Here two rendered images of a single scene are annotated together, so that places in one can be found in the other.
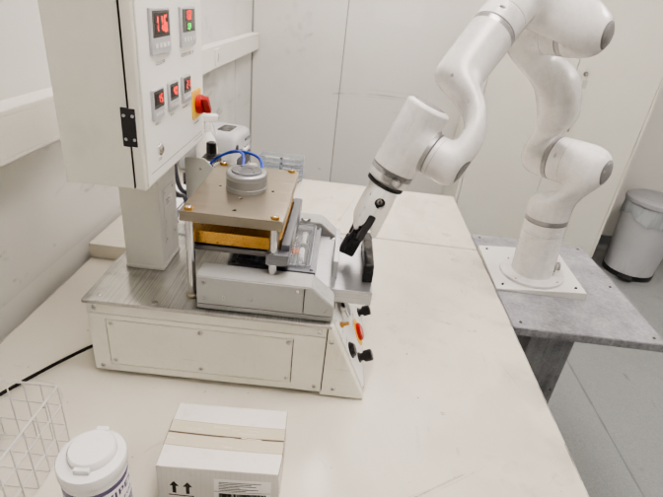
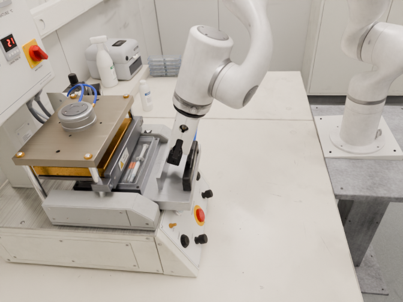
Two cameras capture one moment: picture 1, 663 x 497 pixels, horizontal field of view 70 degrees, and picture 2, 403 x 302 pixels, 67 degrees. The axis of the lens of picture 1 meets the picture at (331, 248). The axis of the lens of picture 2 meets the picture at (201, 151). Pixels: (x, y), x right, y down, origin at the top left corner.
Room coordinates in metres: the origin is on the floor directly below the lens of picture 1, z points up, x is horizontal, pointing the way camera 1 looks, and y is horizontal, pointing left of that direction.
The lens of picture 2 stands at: (0.31, -0.21, 1.48)
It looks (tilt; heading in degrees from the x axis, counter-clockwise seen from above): 38 degrees down; 10
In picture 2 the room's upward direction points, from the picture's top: 5 degrees counter-clockwise
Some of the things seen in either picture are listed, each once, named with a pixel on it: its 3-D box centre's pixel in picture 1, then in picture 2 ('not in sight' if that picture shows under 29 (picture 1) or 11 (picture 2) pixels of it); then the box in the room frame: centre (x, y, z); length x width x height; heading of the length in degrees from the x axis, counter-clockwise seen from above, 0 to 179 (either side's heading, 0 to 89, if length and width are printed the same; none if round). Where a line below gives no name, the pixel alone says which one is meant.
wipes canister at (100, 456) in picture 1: (97, 485); not in sight; (0.41, 0.29, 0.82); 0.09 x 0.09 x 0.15
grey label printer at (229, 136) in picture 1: (216, 147); (115, 58); (1.84, 0.51, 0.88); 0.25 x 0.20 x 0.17; 84
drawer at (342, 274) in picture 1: (301, 256); (139, 168); (0.87, 0.06, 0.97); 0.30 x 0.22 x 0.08; 91
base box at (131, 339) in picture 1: (249, 299); (114, 196); (0.89, 0.17, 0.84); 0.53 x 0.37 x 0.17; 91
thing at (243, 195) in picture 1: (233, 194); (74, 126); (0.89, 0.21, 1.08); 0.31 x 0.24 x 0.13; 1
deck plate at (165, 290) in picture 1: (229, 266); (89, 178); (0.87, 0.21, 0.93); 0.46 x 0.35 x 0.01; 91
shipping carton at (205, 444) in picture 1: (226, 456); not in sight; (0.51, 0.13, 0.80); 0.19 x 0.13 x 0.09; 90
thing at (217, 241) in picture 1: (247, 207); (87, 135); (0.88, 0.18, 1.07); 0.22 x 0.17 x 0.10; 1
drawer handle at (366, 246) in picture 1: (367, 255); (191, 163); (0.87, -0.08, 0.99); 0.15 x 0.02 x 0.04; 1
